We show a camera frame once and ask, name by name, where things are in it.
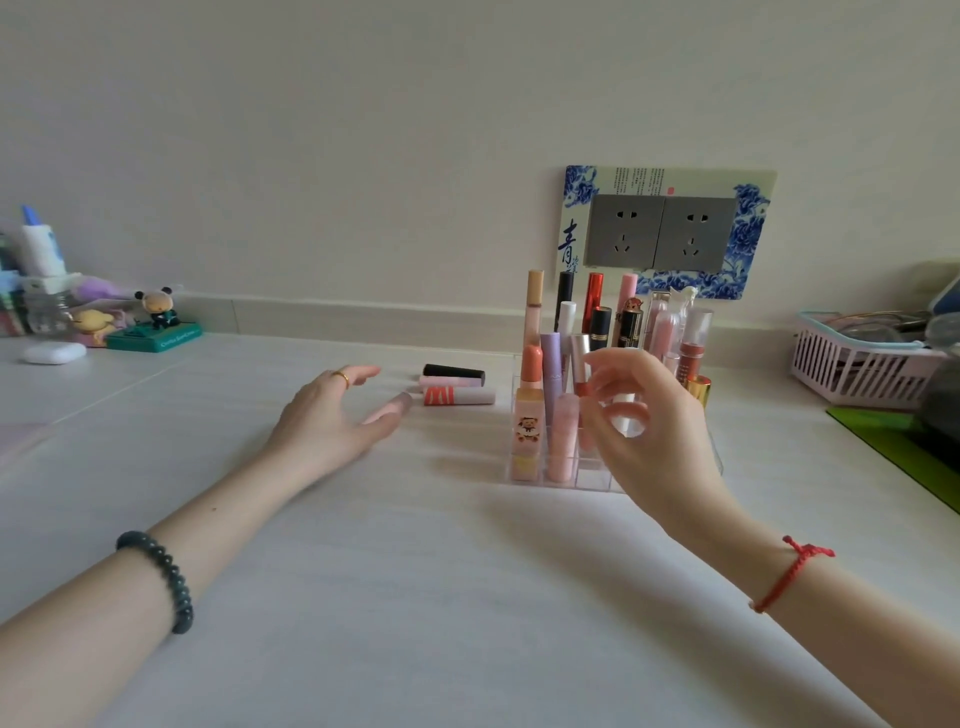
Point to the glass bowl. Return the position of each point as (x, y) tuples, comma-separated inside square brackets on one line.
[(945, 330)]

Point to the striped brown lip tube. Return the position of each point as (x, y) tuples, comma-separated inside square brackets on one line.
[(694, 337)]

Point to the clear pen holder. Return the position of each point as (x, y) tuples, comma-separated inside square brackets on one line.
[(11, 307)]

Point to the black cap pink lipgloss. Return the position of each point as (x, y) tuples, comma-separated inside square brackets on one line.
[(630, 326)]

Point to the yellow duck figurine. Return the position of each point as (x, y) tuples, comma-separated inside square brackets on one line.
[(95, 324)]

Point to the clear plastic storage box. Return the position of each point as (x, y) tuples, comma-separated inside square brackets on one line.
[(941, 397)]

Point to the clear acrylic lipstick organizer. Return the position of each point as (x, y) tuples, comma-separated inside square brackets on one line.
[(592, 476)]

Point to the pale pink slim tube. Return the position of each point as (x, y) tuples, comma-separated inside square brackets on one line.
[(450, 382)]

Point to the pink plastic basket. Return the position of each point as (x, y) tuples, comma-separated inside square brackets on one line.
[(855, 375)]

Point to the pink square lipstick gold band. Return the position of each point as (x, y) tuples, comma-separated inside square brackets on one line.
[(529, 442)]

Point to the coral pink capsule lipstick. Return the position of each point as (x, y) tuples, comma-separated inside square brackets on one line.
[(532, 366)]

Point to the lavender lipstick tube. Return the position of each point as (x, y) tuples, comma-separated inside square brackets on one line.
[(551, 360)]

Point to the panda figurine green base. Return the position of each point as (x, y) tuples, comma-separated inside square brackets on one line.
[(154, 339)]

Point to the red Colorkey lip tube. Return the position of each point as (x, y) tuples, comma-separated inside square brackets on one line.
[(593, 289)]

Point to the purple plush toy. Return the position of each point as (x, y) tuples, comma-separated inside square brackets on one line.
[(105, 289)]

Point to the person's right hand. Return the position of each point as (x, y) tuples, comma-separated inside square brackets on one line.
[(675, 457)]

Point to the person's right forearm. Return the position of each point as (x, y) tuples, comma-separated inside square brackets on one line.
[(862, 637)]

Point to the green mat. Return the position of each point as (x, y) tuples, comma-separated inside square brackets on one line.
[(892, 442)]

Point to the gold cap brown bottle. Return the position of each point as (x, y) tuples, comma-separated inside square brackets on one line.
[(699, 390)]

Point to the black Colorkey lip tube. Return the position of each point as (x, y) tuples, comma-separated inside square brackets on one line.
[(565, 286)]

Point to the clear bottle white cap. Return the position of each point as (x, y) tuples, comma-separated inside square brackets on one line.
[(49, 307)]

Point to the grey wall socket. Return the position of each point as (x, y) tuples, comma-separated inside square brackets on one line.
[(696, 235), (625, 231)]

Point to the light pink round tube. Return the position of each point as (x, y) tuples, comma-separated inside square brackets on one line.
[(563, 442)]

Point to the black lipstick tube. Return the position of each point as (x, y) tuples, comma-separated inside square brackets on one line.
[(454, 371)]

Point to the pink tube with charm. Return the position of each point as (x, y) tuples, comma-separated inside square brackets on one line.
[(627, 285)]

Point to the person's left forearm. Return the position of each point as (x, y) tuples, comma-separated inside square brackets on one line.
[(150, 577)]

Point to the white earbuds case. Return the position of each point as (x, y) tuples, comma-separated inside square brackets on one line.
[(54, 353)]

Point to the person's left hand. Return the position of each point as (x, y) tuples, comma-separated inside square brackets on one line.
[(322, 427)]

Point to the blue floral socket frame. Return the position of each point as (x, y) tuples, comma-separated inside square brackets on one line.
[(757, 232)]

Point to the clear container blue lid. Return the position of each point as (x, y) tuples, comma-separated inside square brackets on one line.
[(949, 296)]

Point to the white glue bottle blue cap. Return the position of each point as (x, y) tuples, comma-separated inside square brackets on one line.
[(43, 247)]

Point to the white tube red stripes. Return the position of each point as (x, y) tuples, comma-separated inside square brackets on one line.
[(461, 396)]

